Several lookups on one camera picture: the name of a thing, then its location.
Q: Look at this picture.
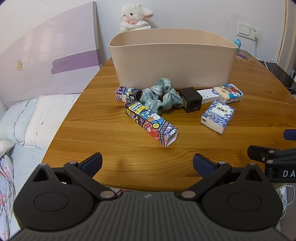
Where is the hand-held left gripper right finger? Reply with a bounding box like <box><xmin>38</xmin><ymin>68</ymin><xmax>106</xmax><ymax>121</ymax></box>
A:
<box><xmin>193</xmin><ymin>153</ymin><xmax>269</xmax><ymax>200</ymax></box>

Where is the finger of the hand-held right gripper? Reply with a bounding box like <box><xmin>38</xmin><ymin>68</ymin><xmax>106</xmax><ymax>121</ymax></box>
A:
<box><xmin>247</xmin><ymin>145</ymin><xmax>296</xmax><ymax>171</ymax></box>
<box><xmin>283</xmin><ymin>129</ymin><xmax>296</xmax><ymax>141</ymax></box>

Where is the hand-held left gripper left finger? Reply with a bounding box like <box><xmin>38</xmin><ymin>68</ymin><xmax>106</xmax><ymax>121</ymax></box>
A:
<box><xmin>32</xmin><ymin>152</ymin><xmax>117</xmax><ymax>201</ymax></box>

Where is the blue white patterned tissue pack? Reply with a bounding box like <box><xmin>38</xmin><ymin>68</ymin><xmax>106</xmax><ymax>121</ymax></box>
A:
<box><xmin>200</xmin><ymin>100</ymin><xmax>236</xmax><ymax>135</ymax></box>

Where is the long cartoon print box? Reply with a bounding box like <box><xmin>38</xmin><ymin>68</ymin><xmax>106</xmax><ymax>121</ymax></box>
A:
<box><xmin>125</xmin><ymin>101</ymin><xmax>178</xmax><ymax>147</ymax></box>

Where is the cartoon print tissue pack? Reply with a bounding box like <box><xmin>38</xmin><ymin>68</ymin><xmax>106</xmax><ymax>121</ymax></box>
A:
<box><xmin>213</xmin><ymin>83</ymin><xmax>244</xmax><ymax>103</ymax></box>

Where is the white charger box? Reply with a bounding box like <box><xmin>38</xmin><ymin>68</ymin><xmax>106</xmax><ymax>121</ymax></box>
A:
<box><xmin>196</xmin><ymin>88</ymin><xmax>220</xmax><ymax>105</ymax></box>

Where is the green checked scrunchie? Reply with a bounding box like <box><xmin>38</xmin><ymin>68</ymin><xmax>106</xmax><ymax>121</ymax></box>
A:
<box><xmin>139</xmin><ymin>78</ymin><xmax>184</xmax><ymax>115</ymax></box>

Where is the beige plastic storage bin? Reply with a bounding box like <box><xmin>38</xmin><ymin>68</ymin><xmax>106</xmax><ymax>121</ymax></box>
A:
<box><xmin>109</xmin><ymin>28</ymin><xmax>239</xmax><ymax>90</ymax></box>

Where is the black side table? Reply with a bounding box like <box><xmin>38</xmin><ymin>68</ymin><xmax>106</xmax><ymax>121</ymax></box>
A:
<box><xmin>261</xmin><ymin>61</ymin><xmax>296</xmax><ymax>95</ymax></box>

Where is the white pillow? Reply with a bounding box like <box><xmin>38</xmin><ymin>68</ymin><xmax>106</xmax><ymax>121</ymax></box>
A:
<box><xmin>24</xmin><ymin>94</ymin><xmax>81</xmax><ymax>149</ymax></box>

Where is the black cube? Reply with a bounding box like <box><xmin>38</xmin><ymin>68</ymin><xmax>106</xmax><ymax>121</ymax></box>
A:
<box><xmin>179</xmin><ymin>87</ymin><xmax>203</xmax><ymax>113</ymax></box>

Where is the small cartoon print box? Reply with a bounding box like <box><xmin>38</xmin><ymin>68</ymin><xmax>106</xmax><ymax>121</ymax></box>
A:
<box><xmin>115</xmin><ymin>86</ymin><xmax>142</xmax><ymax>102</ymax></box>

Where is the blue checked pillow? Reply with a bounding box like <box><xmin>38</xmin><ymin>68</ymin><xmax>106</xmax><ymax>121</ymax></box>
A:
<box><xmin>0</xmin><ymin>98</ymin><xmax>38</xmax><ymax>145</ymax></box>

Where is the brown purple printed mat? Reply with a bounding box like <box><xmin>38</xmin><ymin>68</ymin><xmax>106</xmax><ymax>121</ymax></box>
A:
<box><xmin>235</xmin><ymin>49</ymin><xmax>264</xmax><ymax>66</ymax></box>

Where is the floral blanket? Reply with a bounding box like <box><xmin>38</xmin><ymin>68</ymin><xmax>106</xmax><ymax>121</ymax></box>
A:
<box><xmin>0</xmin><ymin>155</ymin><xmax>16</xmax><ymax>240</ymax></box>

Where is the pink purple headboard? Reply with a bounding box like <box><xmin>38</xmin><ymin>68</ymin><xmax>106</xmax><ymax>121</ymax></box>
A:
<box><xmin>0</xmin><ymin>1</ymin><xmax>103</xmax><ymax>108</ymax></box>

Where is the white paper sheet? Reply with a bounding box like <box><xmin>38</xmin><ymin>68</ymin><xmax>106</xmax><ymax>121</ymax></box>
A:
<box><xmin>120</xmin><ymin>20</ymin><xmax>152</xmax><ymax>30</ymax></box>

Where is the white plush lamb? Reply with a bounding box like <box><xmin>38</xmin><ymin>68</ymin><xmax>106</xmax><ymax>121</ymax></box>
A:
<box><xmin>120</xmin><ymin>4</ymin><xmax>154</xmax><ymax>33</ymax></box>

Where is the white power cable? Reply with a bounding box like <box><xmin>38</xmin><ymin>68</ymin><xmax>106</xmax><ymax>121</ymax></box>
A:
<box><xmin>254</xmin><ymin>34</ymin><xmax>270</xmax><ymax>68</ymax></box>

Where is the beige door frame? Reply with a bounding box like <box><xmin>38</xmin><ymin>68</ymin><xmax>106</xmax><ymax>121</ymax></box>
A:
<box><xmin>276</xmin><ymin>0</ymin><xmax>295</xmax><ymax>67</ymax></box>

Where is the white wall switch socket plate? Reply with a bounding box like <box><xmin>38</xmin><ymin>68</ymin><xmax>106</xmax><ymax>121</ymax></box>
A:
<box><xmin>237</xmin><ymin>22</ymin><xmax>261</xmax><ymax>40</ymax></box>

